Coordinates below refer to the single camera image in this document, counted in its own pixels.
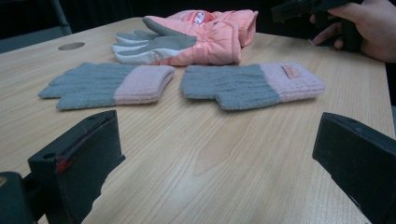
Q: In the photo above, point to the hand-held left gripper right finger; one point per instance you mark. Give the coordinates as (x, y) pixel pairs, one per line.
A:
(364, 161)

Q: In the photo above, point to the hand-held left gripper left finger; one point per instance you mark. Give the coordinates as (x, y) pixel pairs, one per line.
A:
(84, 155)

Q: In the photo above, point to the pink ski glove gray palm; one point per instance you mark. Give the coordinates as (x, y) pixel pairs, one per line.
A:
(239, 21)
(205, 43)

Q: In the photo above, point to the gray pink knit glove with label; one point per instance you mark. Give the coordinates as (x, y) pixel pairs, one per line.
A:
(233, 84)

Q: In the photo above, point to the round table grommet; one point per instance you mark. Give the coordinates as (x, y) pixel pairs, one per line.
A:
(71, 46)

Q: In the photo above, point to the pale metal table frame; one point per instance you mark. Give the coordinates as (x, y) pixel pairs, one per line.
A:
(60, 15)

